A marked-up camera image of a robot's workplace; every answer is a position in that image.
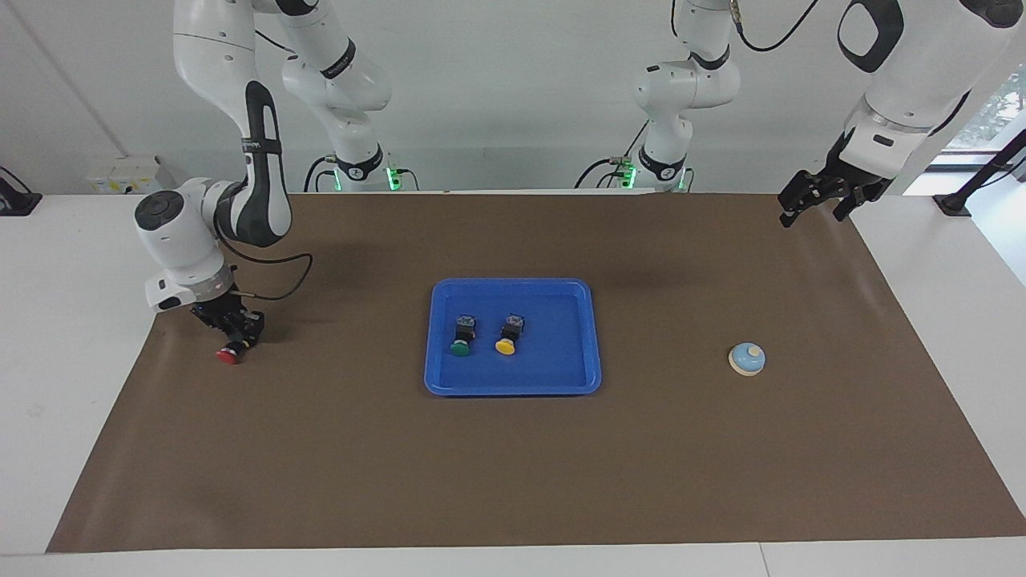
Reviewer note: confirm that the black table clamp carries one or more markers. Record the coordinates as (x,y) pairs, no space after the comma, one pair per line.
(16,204)

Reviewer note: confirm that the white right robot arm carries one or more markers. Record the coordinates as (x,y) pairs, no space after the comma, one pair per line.
(180,232)

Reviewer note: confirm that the blue plastic tray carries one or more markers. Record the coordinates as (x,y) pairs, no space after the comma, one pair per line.
(553,369)

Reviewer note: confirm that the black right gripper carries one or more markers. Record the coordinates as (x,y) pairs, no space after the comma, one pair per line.
(216,311)

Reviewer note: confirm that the green push button switch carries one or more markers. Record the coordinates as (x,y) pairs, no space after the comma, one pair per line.
(460,349)

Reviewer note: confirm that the yellow push button switch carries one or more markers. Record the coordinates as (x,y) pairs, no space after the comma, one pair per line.
(505,347)

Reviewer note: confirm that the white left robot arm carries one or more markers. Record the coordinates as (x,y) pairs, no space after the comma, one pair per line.
(689,88)

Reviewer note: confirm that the black angled stand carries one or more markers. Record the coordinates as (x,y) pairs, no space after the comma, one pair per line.
(954,204)

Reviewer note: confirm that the white power strip box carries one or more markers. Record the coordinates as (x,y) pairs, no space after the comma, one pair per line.
(120,175)

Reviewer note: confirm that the light blue desk bell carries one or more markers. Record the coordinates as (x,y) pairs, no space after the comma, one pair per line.
(746,357)

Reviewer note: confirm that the brown table mat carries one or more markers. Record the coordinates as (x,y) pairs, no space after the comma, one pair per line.
(513,465)

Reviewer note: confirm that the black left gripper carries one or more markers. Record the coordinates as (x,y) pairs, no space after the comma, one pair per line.
(850,176)

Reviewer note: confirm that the red push button switch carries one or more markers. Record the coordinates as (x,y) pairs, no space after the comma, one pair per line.
(228,357)

